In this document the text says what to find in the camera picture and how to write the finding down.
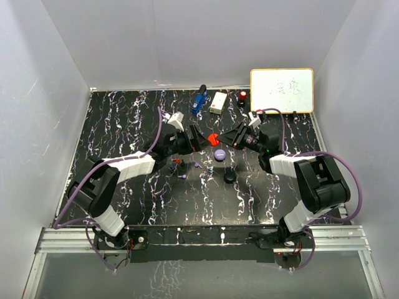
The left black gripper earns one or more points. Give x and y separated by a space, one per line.
197 142

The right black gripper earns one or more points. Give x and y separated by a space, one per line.
234 136

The orange earbud charging case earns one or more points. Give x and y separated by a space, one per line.
212 138

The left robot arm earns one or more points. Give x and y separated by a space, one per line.
92 189

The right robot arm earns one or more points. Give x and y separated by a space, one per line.
321 184

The white rectangular box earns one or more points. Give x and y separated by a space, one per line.
218 102

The blue black stapler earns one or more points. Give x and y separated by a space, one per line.
199 99

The red emergency stop button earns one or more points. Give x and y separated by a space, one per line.
242 98

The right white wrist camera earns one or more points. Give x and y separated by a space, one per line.
254 120

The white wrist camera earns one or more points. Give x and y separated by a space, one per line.
174 122
254 120

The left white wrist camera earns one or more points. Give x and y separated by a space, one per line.
174 122

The white whiteboard wooden frame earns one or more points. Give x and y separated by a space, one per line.
288 90

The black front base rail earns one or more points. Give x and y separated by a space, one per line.
142 244

